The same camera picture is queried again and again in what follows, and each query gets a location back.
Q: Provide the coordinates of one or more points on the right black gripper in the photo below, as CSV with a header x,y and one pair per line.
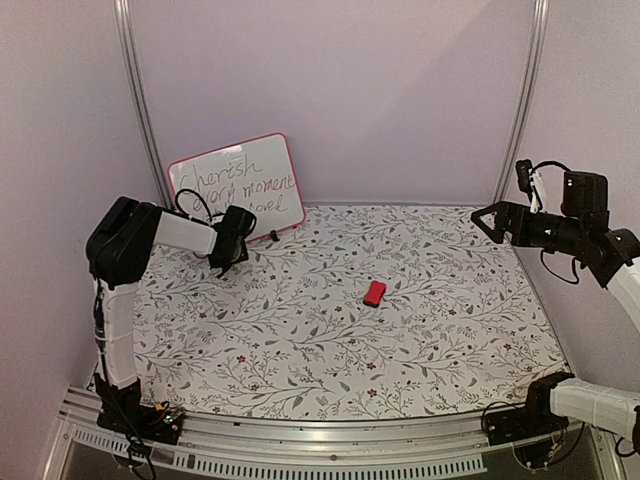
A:
x,y
507,212

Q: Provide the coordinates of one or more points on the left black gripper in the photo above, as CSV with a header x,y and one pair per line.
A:
x,y
245,252

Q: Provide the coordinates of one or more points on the pink framed whiteboard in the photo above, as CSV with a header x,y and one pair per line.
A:
x,y
257,175

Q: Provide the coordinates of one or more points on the red whiteboard eraser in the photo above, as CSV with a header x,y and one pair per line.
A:
x,y
374,294

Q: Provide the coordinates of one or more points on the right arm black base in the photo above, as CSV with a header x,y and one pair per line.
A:
x,y
538,440

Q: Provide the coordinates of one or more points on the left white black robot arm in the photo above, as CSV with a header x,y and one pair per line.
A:
x,y
119,251

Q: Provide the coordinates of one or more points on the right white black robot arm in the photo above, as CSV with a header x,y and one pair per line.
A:
x,y
582,231

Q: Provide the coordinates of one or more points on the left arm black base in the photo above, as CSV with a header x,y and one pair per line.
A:
x,y
123,412

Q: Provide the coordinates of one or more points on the floral patterned table mat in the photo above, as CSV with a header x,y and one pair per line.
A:
x,y
285,334

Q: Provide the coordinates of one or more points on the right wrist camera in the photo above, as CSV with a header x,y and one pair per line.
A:
x,y
527,184

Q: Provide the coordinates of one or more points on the front aluminium rail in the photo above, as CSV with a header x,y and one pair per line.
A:
x,y
226,447

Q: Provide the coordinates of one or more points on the right aluminium corner post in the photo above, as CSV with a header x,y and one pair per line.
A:
x,y
532,64

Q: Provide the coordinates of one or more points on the aluminium corner post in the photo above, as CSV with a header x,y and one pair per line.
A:
x,y
125,28
532,64

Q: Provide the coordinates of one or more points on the left aluminium corner post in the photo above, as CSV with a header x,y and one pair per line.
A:
x,y
125,28

